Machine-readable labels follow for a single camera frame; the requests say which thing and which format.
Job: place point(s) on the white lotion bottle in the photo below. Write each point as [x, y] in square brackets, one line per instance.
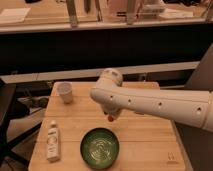
[53, 142]

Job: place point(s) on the green ceramic plate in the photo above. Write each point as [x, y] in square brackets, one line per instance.
[99, 148]

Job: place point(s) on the red pepper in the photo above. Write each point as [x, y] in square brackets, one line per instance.
[110, 118]

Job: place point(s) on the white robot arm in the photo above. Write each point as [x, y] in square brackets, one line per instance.
[193, 108]

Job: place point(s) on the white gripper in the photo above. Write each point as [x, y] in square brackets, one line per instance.
[111, 110]

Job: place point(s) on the black office chair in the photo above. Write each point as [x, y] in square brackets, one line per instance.
[11, 108]

